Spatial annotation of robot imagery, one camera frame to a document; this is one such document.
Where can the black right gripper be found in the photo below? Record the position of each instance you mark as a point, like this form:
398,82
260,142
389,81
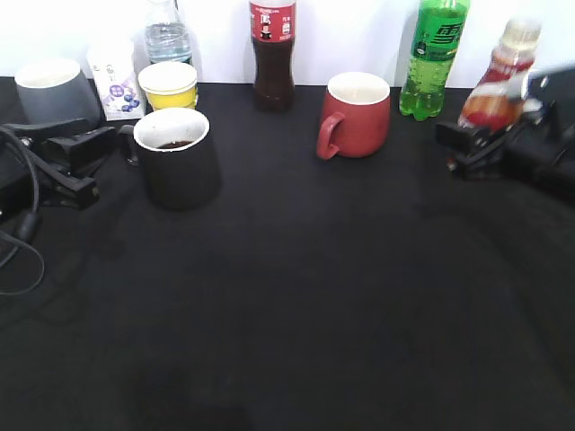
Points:
539,149

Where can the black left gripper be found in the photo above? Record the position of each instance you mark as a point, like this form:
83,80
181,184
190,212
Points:
49,149

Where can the Nescafe coffee bottle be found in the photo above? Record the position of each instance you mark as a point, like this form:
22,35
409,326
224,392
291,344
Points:
488,106

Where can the black mug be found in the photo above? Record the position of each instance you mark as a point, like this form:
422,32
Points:
177,156

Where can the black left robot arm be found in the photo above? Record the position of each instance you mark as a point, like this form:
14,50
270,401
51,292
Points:
16,184

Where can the grey mug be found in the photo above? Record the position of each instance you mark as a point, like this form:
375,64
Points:
56,89

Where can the red mug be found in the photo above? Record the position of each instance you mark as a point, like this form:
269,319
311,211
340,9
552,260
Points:
355,116

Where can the green sprite bottle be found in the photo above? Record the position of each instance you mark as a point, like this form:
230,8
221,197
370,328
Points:
436,39

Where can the white blueberry milk carton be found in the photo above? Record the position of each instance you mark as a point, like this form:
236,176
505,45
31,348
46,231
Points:
114,74

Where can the yellow paper cup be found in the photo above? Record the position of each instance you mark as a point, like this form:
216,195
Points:
170,85

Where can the clear water bottle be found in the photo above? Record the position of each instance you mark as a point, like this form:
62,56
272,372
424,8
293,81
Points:
166,36

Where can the cola bottle red label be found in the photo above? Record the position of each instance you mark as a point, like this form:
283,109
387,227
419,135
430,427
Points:
273,34

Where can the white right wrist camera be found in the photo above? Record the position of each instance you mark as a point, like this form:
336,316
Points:
554,84

